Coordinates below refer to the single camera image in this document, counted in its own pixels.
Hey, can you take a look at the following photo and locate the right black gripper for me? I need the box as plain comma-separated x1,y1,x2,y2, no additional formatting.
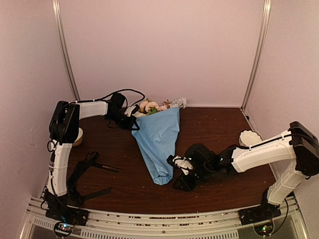
172,165,213,193

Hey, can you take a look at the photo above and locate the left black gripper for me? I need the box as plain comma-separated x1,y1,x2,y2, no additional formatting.
107,110,140,130

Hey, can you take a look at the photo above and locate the white rose stem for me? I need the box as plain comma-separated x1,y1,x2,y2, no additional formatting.
134,99,159,118

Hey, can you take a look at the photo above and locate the blue wrapping paper sheet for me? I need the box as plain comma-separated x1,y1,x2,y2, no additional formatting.
132,108,180,186

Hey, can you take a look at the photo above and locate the large pink peony stem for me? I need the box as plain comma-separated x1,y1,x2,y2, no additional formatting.
158,99,172,112

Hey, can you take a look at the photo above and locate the light blue flower stem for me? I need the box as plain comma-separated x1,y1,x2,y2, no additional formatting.
170,97,187,109

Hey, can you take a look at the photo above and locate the black ribbon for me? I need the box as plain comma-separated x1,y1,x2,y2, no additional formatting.
67,151,122,207

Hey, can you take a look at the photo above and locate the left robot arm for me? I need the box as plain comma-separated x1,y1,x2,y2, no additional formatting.
44,90,140,221

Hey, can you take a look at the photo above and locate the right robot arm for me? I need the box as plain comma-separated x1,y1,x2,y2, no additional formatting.
167,121,319,220

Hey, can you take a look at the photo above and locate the small white bowl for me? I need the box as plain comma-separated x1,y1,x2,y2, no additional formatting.
73,128,83,147

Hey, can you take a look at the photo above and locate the scalloped white dish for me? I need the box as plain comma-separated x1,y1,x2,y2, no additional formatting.
239,130,262,146

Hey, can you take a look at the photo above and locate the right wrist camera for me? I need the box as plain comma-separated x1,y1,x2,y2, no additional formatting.
166,155,194,175

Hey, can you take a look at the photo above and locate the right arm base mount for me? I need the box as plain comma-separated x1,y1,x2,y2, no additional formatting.
238,199,281,238

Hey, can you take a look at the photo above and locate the aluminium front rail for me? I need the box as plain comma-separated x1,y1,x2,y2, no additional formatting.
24,195,305,239

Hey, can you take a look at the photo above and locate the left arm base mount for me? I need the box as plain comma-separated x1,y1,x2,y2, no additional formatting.
45,205,89,238

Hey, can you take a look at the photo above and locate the left aluminium frame post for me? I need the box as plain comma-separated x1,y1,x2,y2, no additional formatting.
52,0,80,101

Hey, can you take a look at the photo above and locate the aluminium frame post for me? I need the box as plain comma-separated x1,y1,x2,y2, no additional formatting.
241,0,272,112
52,0,80,101

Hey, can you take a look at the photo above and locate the right aluminium frame post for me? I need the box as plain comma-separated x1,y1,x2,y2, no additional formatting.
241,0,272,112

